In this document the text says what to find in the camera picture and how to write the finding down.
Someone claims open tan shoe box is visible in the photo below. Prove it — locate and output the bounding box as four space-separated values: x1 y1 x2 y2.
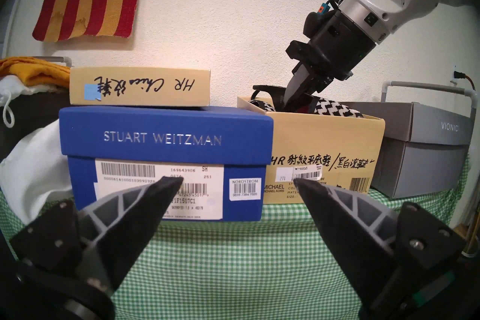
237 95 386 204

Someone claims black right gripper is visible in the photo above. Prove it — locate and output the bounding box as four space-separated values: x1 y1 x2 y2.
283 10 377 110

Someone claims white drawstring dust bag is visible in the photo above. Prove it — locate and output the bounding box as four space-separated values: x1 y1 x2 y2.
0 76 38 128

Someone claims black power cable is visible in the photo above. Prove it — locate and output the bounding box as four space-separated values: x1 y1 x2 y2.
452 70 477 92

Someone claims green white checkered tablecloth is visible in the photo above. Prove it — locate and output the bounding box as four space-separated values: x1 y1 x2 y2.
0 158 471 320

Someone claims tan handwritten box lid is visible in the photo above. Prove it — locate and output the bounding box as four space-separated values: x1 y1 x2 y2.
70 67 211 108

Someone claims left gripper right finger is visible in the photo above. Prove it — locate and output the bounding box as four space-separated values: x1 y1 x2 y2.
293 178 467 311

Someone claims grey table side rail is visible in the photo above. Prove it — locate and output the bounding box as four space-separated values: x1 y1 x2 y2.
26 56 72 68
381 81 479 121

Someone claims grey Vionic shoe box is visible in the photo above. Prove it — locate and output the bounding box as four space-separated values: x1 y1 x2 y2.
339 101 475 199

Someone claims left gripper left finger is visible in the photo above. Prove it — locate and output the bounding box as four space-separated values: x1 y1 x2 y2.
9 176 184 301

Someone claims orange folded cloth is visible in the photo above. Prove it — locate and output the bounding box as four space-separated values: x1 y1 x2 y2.
0 58 72 88

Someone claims blue Stuart Weitzman shoe box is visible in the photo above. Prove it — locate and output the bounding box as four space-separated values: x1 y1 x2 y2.
59 106 274 222

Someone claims black white checkered slingback heel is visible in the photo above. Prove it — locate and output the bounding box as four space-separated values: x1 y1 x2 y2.
292 95 363 118
250 85 289 112

